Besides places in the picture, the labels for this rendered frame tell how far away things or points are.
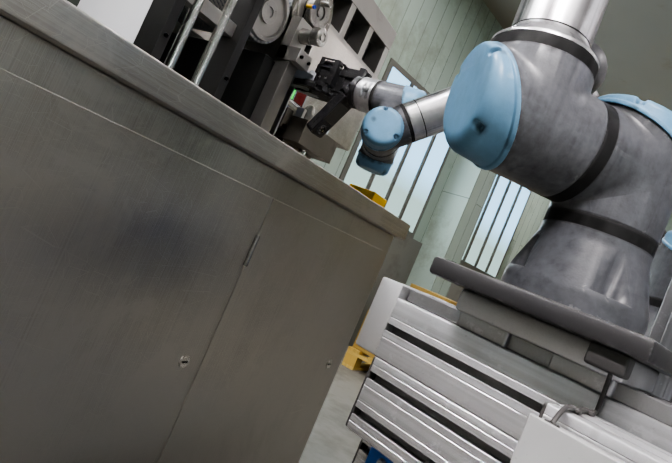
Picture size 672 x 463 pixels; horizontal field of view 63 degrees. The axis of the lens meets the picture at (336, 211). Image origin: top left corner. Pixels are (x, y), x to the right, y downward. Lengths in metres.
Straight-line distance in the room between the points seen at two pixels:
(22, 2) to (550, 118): 0.50
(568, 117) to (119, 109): 0.49
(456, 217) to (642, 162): 4.59
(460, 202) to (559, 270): 4.64
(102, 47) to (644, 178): 0.57
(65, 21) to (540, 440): 0.56
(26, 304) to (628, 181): 0.66
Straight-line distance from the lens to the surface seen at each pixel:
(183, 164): 0.78
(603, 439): 0.48
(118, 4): 1.14
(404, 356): 0.66
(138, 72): 0.67
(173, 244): 0.81
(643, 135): 0.64
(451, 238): 5.14
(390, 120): 0.99
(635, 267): 0.62
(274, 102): 1.21
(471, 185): 5.23
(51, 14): 0.61
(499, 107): 0.55
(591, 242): 0.61
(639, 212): 0.63
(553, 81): 0.58
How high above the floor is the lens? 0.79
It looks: 3 degrees up
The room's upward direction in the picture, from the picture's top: 23 degrees clockwise
